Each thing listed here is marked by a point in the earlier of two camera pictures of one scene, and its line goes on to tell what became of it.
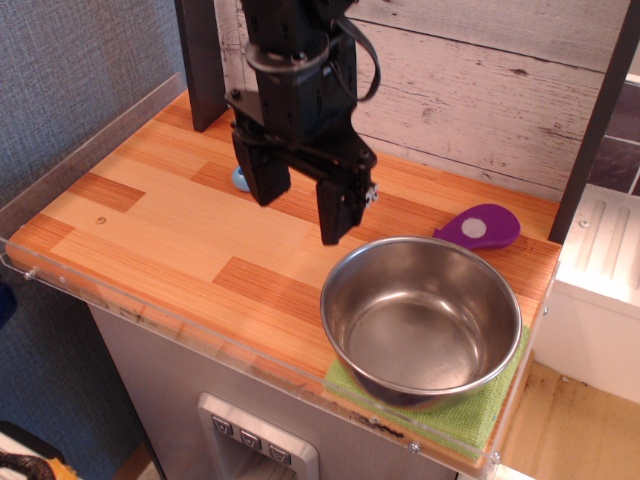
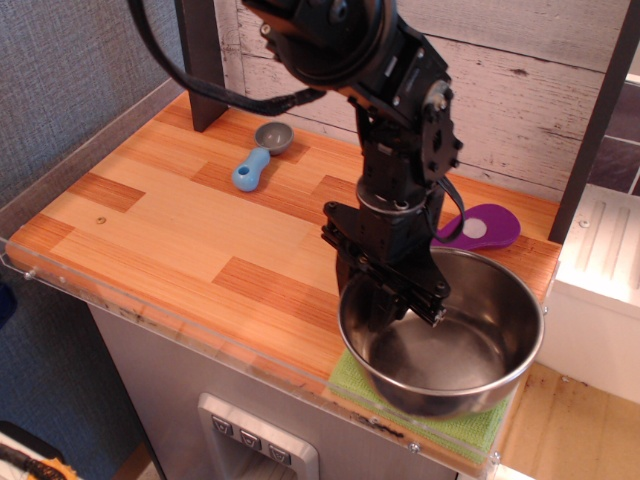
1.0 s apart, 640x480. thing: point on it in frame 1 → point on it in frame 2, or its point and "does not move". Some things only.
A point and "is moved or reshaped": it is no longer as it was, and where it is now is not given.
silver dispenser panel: x=243 y=446 does not move
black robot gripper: x=306 y=114 → x=389 y=252
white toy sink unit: x=590 y=328 does not move
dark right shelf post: x=607 y=100 does not move
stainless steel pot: x=420 y=322 is moved or reshaped
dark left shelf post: x=200 y=38 does not move
